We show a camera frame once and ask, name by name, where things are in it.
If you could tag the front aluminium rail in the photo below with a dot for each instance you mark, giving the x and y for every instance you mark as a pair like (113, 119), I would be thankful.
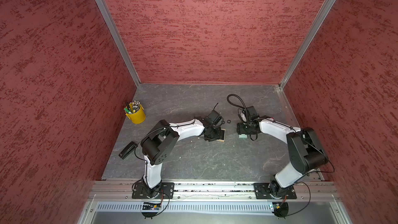
(185, 190)

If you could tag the pale green lift-off lid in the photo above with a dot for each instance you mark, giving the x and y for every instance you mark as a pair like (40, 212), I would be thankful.
(242, 136)

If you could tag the right aluminium corner post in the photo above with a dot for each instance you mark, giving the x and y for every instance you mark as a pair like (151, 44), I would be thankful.
(315, 26)

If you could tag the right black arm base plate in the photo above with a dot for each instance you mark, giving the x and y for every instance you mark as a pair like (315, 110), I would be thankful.
(272, 191)

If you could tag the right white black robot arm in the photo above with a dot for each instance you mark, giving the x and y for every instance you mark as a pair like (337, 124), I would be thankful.
(306, 153)

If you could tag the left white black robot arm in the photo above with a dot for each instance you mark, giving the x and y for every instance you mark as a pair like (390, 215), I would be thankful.
(157, 146)

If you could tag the left aluminium corner post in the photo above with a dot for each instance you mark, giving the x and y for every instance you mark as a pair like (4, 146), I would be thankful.
(106, 14)

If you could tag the orange black box base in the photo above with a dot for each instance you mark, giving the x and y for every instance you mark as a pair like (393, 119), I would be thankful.
(222, 135)

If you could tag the yellow pen cup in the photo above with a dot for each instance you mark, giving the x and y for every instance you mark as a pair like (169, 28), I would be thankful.
(137, 117)

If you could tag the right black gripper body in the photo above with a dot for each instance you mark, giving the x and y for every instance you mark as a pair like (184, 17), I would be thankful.
(245, 128)

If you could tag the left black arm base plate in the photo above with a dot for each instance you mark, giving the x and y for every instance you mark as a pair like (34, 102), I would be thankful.
(161, 191)

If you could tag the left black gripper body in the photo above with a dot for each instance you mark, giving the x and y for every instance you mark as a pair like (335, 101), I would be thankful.
(214, 134)

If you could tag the pens in cup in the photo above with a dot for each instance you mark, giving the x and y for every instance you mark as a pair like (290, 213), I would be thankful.
(132, 107)

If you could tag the aluminium corner post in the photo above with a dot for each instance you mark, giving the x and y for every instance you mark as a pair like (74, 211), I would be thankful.
(315, 26)
(106, 14)

